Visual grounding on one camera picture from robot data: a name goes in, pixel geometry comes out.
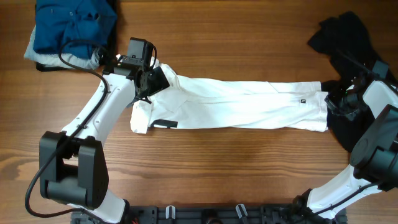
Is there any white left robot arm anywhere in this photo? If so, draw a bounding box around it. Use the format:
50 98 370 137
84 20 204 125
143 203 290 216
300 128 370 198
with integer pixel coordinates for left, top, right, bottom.
33 57 169 223

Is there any folded black garment under pile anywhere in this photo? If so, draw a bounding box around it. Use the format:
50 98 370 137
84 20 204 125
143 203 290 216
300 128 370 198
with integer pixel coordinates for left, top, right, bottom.
24 0 119 72

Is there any folded light grey shirt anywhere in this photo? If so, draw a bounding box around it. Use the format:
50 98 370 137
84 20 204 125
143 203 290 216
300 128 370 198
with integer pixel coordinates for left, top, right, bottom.
24 26 102 70

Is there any white t-shirt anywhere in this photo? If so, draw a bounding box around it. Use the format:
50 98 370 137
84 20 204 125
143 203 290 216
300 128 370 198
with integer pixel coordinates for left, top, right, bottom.
130 58 328 134

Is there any crumpled black garment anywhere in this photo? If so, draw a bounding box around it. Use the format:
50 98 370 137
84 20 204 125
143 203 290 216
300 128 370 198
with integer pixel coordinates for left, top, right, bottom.
308 11 397 152

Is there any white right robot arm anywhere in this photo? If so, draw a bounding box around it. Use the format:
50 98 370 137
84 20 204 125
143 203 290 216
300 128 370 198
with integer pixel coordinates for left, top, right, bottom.
303 81 397 220

